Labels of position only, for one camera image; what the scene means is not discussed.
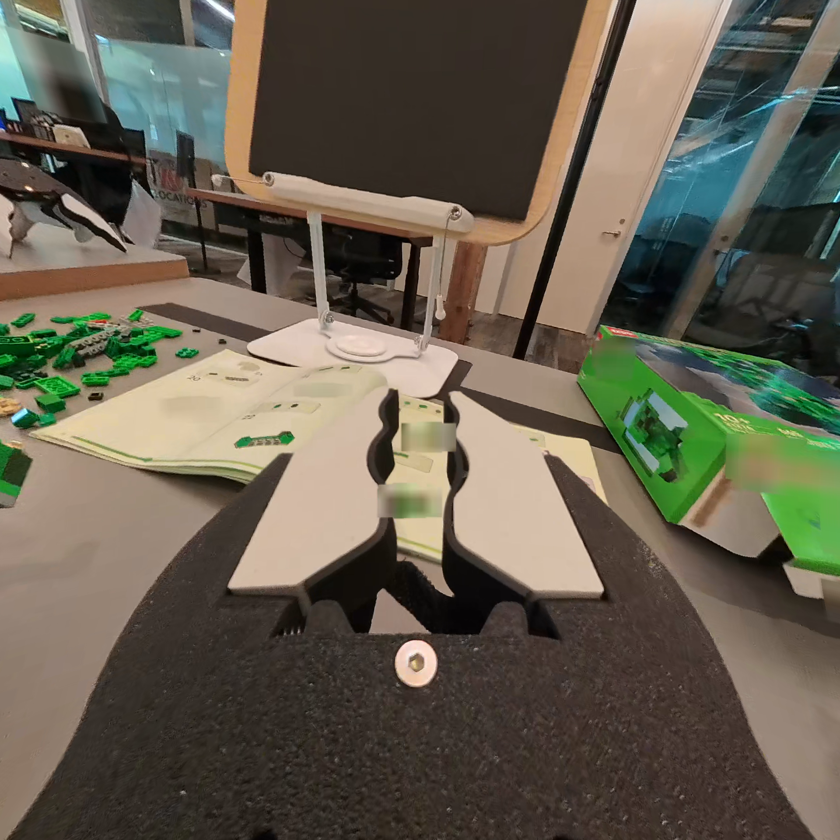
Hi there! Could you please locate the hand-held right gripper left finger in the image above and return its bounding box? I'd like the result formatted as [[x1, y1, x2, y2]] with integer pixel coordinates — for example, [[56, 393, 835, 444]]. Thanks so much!
[[227, 387, 400, 634]]

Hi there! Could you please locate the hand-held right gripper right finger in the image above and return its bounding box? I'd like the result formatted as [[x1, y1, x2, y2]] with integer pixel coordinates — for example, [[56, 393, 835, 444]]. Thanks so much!
[[442, 390, 605, 632]]

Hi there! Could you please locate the grey desk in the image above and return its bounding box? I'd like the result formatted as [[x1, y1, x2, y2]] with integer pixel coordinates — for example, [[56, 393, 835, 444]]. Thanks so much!
[[0, 276, 840, 840]]

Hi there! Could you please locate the wooden office desk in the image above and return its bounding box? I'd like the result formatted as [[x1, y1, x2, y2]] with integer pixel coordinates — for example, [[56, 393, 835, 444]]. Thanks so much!
[[0, 131, 151, 166], [187, 189, 435, 329]]

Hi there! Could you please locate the pale green instruction booklet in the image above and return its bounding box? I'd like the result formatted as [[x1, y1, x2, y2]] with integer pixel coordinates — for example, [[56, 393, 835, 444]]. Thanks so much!
[[29, 348, 611, 565]]

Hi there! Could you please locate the green toy brick box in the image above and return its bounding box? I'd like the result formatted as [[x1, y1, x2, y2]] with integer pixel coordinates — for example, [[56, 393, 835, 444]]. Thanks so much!
[[576, 325, 840, 601]]

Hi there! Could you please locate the black office chair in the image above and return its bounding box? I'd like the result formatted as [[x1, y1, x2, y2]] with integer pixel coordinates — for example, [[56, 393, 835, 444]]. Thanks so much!
[[325, 230, 403, 324]]

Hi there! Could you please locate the grey long brick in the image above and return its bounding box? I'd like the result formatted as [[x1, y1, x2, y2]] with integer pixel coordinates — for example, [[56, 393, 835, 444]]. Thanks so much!
[[66, 322, 132, 352]]

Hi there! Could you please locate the pile of green toy bricks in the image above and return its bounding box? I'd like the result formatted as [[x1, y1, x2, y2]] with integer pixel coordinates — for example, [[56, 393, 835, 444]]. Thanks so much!
[[0, 308, 201, 414]]

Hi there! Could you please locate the green brick assembly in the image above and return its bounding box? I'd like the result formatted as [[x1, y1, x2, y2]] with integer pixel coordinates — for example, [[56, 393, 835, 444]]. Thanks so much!
[[0, 440, 34, 509]]

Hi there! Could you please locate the wooden side table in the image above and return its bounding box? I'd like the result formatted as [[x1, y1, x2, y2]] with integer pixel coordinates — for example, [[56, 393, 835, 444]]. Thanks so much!
[[0, 239, 191, 303]]

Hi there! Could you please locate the clear plastic bag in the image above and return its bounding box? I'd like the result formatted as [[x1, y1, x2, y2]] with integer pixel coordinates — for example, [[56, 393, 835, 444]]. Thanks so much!
[[128, 180, 163, 248]]

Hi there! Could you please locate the black pole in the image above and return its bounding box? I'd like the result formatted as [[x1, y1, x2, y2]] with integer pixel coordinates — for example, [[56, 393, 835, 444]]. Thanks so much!
[[512, 0, 639, 361]]

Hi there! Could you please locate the white door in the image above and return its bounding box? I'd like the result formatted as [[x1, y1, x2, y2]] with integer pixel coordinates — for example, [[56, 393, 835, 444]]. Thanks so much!
[[558, 0, 732, 339]]

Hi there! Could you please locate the black and white gripper tool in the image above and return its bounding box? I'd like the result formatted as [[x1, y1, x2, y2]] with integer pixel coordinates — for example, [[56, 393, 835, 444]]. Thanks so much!
[[0, 157, 161, 258]]

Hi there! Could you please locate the wooden framed black board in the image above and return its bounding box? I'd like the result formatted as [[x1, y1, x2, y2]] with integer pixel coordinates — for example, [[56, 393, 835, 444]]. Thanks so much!
[[224, 0, 614, 249]]

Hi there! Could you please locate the wooden post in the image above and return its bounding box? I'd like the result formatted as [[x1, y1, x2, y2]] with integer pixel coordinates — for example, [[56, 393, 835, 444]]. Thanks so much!
[[438, 241, 488, 345]]

